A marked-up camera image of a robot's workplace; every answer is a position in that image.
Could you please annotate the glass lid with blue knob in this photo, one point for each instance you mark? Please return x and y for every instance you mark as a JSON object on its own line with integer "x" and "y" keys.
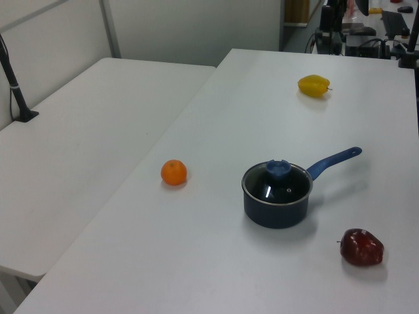
{"x": 277, "y": 168}

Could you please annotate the orange mandarin fruit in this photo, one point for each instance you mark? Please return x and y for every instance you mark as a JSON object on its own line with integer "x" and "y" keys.
{"x": 173, "y": 172}

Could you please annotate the dark blue saucepan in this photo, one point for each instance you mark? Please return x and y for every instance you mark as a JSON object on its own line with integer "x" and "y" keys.
{"x": 275, "y": 214}

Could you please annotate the yellow star fruit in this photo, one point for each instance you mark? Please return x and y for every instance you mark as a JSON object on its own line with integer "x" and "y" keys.
{"x": 313, "y": 86}

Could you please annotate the black equipment stack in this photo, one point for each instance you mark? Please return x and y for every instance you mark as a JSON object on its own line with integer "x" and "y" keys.
{"x": 327, "y": 39}

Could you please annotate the wooden door panel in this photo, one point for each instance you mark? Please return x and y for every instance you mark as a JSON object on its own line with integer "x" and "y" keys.
{"x": 296, "y": 11}

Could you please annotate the red apple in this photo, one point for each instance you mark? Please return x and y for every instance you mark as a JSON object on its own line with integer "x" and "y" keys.
{"x": 361, "y": 248}

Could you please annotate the black control box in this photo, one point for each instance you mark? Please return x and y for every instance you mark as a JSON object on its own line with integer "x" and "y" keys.
{"x": 366, "y": 47}

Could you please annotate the small yellow object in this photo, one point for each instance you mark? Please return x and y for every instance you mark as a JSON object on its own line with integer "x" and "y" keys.
{"x": 375, "y": 10}

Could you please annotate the black keyboard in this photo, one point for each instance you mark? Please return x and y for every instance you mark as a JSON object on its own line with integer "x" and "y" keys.
{"x": 394, "y": 23}

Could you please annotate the black computer mouse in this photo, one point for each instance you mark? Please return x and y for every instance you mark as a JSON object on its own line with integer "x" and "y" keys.
{"x": 406, "y": 9}

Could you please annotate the grey partition post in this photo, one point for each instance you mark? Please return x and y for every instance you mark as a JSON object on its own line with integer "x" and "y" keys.
{"x": 110, "y": 29}

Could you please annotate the black camera stand pole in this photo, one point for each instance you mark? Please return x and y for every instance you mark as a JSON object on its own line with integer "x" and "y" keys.
{"x": 18, "y": 95}
{"x": 408, "y": 60}

